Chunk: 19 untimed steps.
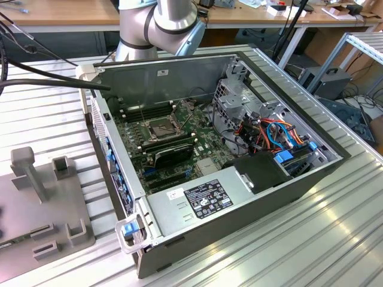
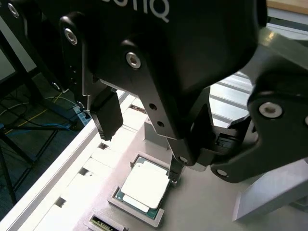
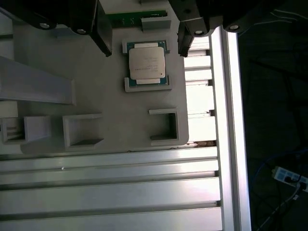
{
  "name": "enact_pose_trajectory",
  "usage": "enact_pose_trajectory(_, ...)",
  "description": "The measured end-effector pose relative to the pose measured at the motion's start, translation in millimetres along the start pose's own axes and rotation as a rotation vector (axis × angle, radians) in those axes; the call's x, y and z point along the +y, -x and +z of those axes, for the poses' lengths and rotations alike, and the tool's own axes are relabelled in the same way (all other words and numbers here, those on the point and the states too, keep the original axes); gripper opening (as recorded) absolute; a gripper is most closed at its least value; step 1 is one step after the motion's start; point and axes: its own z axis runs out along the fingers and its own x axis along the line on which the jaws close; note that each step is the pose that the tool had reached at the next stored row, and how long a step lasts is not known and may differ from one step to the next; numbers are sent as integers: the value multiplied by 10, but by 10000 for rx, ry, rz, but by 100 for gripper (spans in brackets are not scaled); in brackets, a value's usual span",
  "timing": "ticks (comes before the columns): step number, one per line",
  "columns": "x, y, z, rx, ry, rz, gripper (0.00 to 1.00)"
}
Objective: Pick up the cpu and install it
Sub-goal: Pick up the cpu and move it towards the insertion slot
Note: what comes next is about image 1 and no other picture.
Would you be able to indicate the white barcode label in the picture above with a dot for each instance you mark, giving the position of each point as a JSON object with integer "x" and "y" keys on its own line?
{"x": 175, "y": 194}

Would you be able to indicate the brown cardboard box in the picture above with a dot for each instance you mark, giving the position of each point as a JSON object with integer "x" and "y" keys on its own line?
{"x": 324, "y": 45}

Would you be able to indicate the black RAM slot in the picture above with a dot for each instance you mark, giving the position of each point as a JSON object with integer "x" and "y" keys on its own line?
{"x": 158, "y": 112}
{"x": 158, "y": 107}
{"x": 158, "y": 104}

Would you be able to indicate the long wooden desk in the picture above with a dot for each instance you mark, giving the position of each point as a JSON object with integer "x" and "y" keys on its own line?
{"x": 60, "y": 16}

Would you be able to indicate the silver chipset heat sink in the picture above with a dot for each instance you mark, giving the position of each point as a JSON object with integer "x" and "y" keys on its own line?
{"x": 206, "y": 166}

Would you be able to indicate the silver drive cage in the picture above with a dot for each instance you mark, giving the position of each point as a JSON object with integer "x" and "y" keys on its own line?
{"x": 236, "y": 100}

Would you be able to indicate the hard disk in blue carrier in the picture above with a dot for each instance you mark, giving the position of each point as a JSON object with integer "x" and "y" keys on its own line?
{"x": 284, "y": 157}

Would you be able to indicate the blue plastic latch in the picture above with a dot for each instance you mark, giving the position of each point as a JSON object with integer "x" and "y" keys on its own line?
{"x": 129, "y": 230}

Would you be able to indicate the open grey PC case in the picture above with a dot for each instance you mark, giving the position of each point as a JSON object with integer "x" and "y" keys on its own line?
{"x": 254, "y": 221}

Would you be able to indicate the black graphics card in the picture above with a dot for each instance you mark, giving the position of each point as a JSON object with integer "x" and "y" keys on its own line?
{"x": 175, "y": 155}

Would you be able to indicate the silver power supply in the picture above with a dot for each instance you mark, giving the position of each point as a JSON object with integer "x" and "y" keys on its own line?
{"x": 167, "y": 219}

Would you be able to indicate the blue expansion slot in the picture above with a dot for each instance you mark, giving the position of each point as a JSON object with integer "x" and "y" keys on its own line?
{"x": 150, "y": 172}

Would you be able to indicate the aluminium profile frame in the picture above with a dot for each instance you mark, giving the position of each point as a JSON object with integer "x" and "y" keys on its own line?
{"x": 365, "y": 45}

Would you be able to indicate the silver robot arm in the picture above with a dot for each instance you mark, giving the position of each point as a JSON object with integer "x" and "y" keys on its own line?
{"x": 167, "y": 18}

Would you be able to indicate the spare green RAM stick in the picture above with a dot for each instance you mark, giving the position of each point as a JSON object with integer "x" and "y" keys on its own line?
{"x": 12, "y": 242}

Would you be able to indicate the black power supply label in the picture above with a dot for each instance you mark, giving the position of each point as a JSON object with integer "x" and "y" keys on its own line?
{"x": 208, "y": 198}

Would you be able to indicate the white case sticker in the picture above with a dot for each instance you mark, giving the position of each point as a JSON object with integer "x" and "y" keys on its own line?
{"x": 162, "y": 73}

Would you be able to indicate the dark blue bag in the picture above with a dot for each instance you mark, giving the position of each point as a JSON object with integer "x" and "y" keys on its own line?
{"x": 344, "y": 115}

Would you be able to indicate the dark equipment case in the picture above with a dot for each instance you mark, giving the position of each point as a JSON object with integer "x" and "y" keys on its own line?
{"x": 333, "y": 85}

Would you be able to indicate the open cardboard box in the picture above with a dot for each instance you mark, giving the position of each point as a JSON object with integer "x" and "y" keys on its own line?
{"x": 333, "y": 12}

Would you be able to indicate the small white box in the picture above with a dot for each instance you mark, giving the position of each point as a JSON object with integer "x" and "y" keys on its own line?
{"x": 273, "y": 11}

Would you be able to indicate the flat brown cardboard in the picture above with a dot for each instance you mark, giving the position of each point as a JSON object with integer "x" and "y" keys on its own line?
{"x": 374, "y": 7}

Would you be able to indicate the installed green RAM stick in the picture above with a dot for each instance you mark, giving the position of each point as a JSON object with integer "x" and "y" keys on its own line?
{"x": 167, "y": 144}

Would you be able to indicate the black plastic shroud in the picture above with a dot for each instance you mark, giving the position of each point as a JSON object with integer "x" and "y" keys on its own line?
{"x": 260, "y": 175}

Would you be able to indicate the CPU socket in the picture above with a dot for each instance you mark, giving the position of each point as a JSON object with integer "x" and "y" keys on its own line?
{"x": 161, "y": 129}

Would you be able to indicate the grey parts rack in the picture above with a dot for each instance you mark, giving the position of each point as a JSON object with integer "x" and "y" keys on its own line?
{"x": 60, "y": 206}

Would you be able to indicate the black expansion slot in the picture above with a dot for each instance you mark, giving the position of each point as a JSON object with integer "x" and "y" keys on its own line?
{"x": 160, "y": 187}
{"x": 167, "y": 178}

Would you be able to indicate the black tripod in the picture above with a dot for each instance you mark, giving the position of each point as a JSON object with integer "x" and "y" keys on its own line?
{"x": 296, "y": 18}

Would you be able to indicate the green motherboard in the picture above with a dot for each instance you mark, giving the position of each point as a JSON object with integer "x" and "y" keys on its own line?
{"x": 209, "y": 140}

